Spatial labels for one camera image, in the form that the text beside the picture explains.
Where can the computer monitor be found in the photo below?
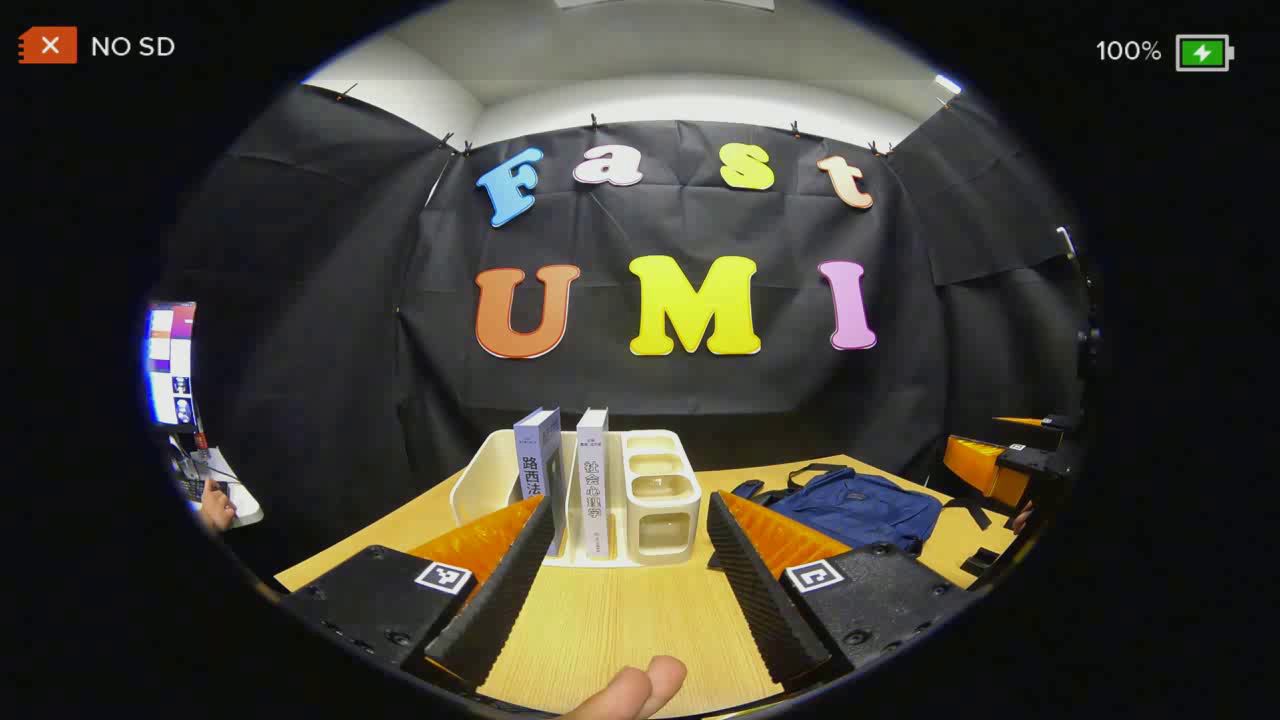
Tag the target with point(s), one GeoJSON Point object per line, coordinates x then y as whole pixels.
{"type": "Point", "coordinates": [170, 350]}

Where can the white and grey book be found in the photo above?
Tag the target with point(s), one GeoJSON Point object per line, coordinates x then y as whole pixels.
{"type": "Point", "coordinates": [592, 480]}

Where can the black backdrop cloth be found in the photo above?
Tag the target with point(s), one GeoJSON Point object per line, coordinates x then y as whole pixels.
{"type": "Point", "coordinates": [650, 400]}

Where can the purple cover book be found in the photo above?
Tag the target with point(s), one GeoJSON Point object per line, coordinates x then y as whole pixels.
{"type": "Point", "coordinates": [530, 440]}

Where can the white desk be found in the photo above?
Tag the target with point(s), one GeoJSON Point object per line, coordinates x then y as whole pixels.
{"type": "Point", "coordinates": [235, 490]}

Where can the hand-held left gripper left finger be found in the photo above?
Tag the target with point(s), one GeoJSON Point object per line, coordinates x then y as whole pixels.
{"type": "Point", "coordinates": [500, 600]}

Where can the white plastic bookshelf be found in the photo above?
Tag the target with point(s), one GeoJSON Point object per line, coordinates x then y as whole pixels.
{"type": "Point", "coordinates": [660, 530]}

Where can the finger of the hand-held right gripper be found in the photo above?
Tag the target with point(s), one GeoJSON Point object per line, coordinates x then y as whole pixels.
{"type": "Point", "coordinates": [985, 470]}

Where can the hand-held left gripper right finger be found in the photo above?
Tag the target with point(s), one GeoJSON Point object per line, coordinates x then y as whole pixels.
{"type": "Point", "coordinates": [760, 600]}

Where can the blue schoolbag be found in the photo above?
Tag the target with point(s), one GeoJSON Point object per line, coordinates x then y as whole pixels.
{"type": "Point", "coordinates": [860, 505]}

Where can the black stand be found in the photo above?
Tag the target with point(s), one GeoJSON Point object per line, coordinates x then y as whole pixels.
{"type": "Point", "coordinates": [1085, 320]}

